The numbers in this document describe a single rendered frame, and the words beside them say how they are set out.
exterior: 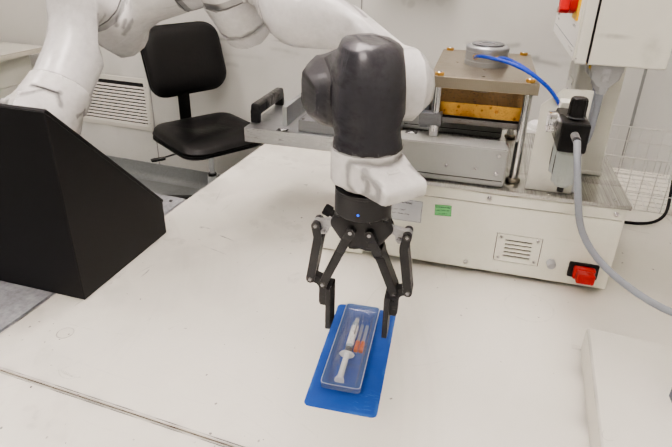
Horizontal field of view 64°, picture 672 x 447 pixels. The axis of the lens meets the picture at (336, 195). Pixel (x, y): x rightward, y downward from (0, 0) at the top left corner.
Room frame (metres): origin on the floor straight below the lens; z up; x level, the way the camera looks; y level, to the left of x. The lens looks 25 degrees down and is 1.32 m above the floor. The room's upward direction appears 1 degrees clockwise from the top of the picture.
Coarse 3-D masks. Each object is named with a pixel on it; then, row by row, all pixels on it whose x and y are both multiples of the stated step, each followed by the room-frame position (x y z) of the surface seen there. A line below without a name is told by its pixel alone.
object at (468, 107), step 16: (448, 96) 0.98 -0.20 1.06; (464, 96) 0.99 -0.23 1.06; (480, 96) 0.99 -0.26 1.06; (496, 96) 0.99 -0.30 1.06; (512, 96) 1.00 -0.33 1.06; (448, 112) 0.95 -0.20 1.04; (464, 112) 0.94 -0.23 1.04; (480, 112) 0.93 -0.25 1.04; (496, 112) 0.92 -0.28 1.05; (512, 112) 0.92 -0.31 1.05; (512, 128) 0.92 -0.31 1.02
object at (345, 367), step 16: (352, 304) 0.73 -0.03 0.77; (352, 320) 0.69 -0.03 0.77; (368, 320) 0.69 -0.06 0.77; (336, 336) 0.65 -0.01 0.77; (352, 336) 0.65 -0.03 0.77; (368, 336) 0.65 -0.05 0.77; (336, 352) 0.61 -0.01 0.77; (352, 352) 0.61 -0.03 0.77; (368, 352) 0.62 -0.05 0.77; (336, 368) 0.58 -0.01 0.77; (352, 368) 0.58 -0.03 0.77; (336, 384) 0.55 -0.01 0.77; (352, 384) 0.55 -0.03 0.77
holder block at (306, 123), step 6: (306, 114) 1.06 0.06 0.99; (300, 120) 1.02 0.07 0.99; (306, 120) 1.02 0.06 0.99; (312, 120) 1.02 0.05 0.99; (300, 126) 1.02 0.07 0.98; (306, 126) 1.02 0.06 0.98; (312, 126) 1.02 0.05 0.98; (318, 126) 1.01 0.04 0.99; (324, 126) 1.01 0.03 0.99; (312, 132) 1.02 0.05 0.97; (318, 132) 1.01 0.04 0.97; (324, 132) 1.01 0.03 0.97; (330, 132) 1.01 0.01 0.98
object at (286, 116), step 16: (272, 112) 1.15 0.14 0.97; (288, 112) 1.06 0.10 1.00; (304, 112) 1.16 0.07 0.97; (256, 128) 1.04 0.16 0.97; (272, 128) 1.04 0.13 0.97; (288, 128) 1.04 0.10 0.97; (272, 144) 1.05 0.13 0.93; (288, 144) 1.02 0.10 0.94; (304, 144) 1.01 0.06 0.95; (320, 144) 1.00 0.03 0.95
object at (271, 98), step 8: (280, 88) 1.21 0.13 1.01; (264, 96) 1.13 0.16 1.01; (272, 96) 1.15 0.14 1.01; (280, 96) 1.19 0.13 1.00; (256, 104) 1.07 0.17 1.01; (264, 104) 1.10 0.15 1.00; (272, 104) 1.14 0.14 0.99; (280, 104) 1.20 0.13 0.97; (256, 112) 1.07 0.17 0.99; (256, 120) 1.07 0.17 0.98
